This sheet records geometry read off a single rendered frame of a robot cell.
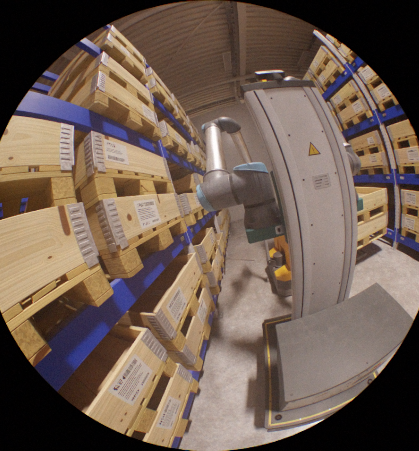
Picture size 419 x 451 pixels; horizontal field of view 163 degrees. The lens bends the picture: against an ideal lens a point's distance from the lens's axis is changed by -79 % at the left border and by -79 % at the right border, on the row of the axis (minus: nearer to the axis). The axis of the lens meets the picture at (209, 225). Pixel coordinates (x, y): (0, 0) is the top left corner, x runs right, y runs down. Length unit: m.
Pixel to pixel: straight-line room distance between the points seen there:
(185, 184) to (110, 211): 1.92
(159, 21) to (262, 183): 6.59
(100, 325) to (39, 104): 0.91
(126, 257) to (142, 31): 6.91
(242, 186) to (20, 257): 0.77
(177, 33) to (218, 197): 7.00
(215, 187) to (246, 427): 1.57
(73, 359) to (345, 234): 1.08
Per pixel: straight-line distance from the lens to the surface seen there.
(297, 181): 0.54
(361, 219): 2.25
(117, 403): 0.69
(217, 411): 1.43
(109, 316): 0.66
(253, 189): 0.60
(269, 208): 0.62
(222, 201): 0.64
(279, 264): 2.05
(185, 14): 6.97
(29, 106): 0.81
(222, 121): 1.10
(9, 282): 0.47
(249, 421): 1.38
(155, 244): 0.91
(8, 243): 0.48
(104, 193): 0.66
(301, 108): 0.65
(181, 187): 2.47
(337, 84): 3.43
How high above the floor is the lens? 1.38
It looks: 10 degrees down
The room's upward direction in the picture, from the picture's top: 17 degrees counter-clockwise
